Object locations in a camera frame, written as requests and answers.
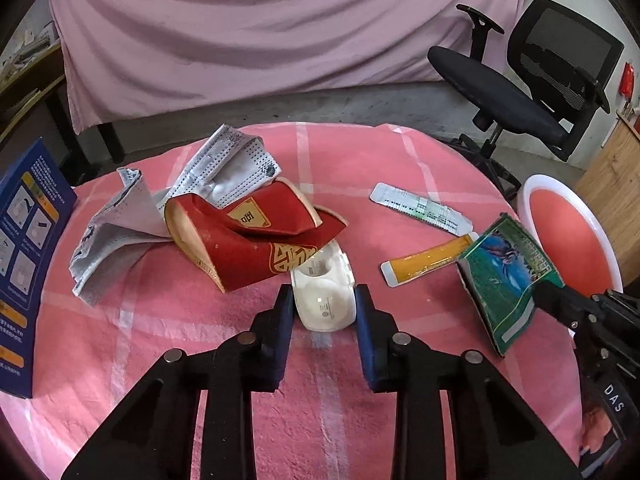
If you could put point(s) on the wooden shelf desk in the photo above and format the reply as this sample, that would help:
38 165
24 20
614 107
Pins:
30 90

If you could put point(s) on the orange bin with white rim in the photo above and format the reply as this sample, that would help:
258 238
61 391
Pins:
570 230

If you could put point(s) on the crushed red paper cup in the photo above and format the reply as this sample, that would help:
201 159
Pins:
240 260
280 205

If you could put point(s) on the red hanging bag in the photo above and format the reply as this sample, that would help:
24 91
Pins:
627 79

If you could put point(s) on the white plastic case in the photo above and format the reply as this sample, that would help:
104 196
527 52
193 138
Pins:
322 305

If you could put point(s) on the blue cardboard box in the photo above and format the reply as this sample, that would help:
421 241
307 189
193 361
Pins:
30 260

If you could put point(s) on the black office chair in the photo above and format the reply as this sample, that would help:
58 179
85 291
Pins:
500 95

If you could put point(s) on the yellow sachet tube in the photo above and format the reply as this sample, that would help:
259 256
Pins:
425 261

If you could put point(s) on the stack of books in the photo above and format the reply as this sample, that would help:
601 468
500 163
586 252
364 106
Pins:
30 47

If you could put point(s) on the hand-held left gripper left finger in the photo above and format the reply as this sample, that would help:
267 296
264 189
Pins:
282 332

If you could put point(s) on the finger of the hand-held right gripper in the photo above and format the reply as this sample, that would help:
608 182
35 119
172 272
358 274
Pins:
560 301

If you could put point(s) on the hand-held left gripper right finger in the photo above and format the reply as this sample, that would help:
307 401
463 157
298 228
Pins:
367 345

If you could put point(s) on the grey face mask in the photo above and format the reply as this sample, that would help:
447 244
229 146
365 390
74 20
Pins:
235 160
115 230

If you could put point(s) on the pink hanging sheet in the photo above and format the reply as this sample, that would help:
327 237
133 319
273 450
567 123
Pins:
275 25

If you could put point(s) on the green packet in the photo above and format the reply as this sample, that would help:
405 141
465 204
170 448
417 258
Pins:
505 285

